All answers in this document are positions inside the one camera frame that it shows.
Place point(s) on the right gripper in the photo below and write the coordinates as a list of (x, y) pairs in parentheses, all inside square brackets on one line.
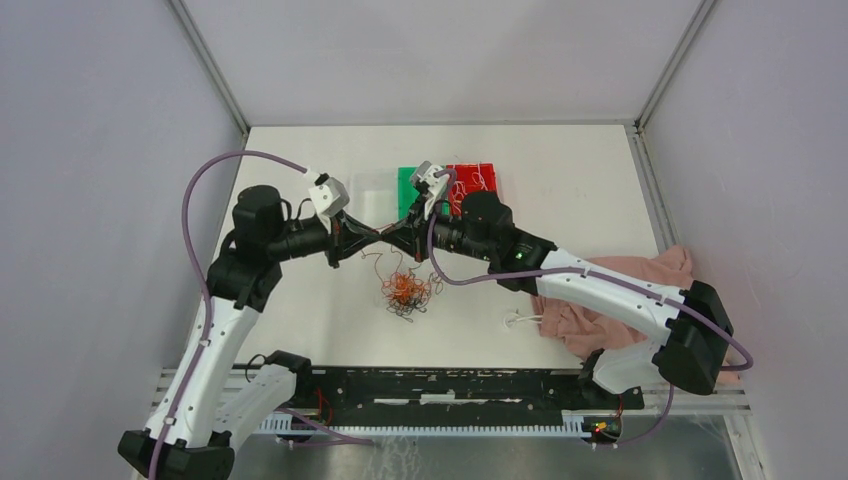
[(412, 237)]

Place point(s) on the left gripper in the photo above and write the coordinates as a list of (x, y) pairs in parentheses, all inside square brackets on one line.
[(348, 237)]

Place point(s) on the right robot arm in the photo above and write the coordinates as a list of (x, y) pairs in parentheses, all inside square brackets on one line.
[(485, 230)]

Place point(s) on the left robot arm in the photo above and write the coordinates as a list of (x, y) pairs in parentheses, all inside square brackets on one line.
[(192, 434)]

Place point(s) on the green plastic bin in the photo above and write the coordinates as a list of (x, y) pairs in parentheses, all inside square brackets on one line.
[(407, 179)]

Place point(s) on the clear plastic bin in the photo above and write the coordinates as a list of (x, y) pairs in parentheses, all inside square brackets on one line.
[(374, 197)]

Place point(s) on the red plastic bin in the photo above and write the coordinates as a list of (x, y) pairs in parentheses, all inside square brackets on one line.
[(472, 177)]

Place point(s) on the pink cloth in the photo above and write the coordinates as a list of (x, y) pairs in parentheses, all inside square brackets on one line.
[(687, 331)]

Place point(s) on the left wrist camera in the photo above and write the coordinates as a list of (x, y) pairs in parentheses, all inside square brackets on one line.
[(329, 197)]

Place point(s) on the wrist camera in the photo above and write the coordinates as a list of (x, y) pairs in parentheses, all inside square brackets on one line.
[(329, 197), (433, 183)]

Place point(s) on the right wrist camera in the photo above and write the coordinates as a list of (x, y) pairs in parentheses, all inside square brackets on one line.
[(433, 183)]

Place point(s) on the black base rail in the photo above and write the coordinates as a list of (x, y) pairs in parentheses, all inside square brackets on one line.
[(440, 397)]

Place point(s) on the blue cable duct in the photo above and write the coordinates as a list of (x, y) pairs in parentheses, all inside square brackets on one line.
[(281, 424)]

